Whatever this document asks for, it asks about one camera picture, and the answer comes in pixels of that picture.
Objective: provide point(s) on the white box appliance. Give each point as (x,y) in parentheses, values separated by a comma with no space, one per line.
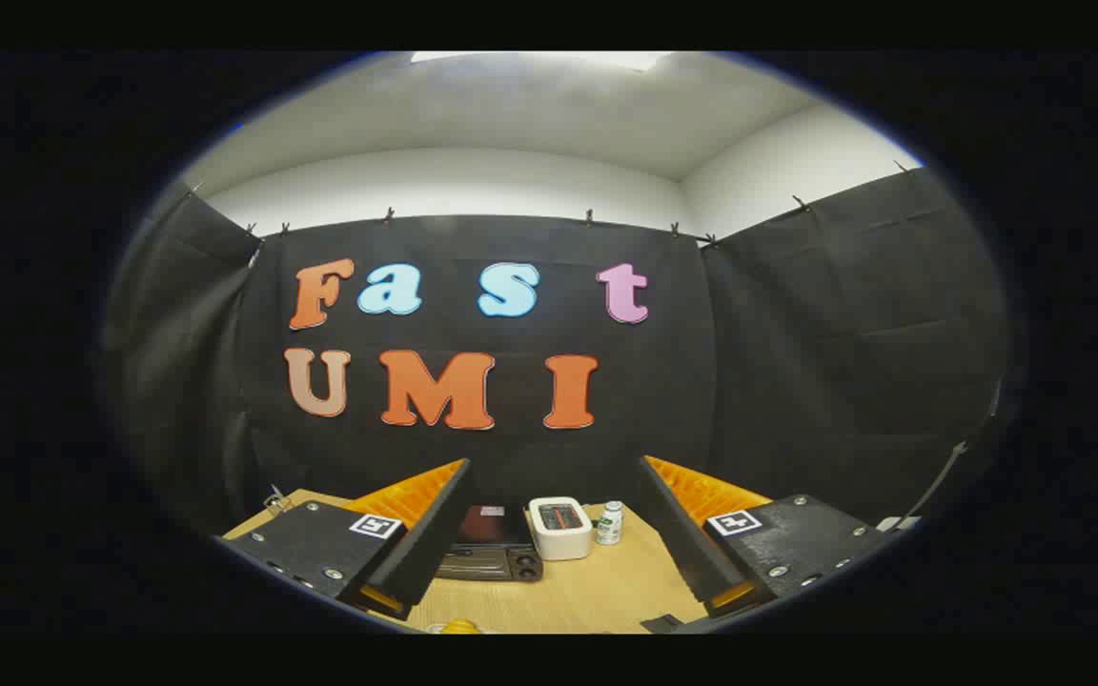
(560,529)

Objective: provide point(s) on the black backdrop cloth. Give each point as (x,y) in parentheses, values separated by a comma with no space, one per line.
(797,381)

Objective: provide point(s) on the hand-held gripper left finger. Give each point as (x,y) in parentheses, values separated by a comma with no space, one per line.
(420,538)

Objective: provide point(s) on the golden croissant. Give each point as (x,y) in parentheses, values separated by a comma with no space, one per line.
(461,627)

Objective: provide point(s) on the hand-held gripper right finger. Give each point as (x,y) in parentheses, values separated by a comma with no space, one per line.
(687,538)

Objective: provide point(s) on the black toaster oven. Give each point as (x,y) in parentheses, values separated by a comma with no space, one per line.
(497,548)

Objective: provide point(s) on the small white bottle green label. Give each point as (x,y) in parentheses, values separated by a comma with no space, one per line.
(610,526)

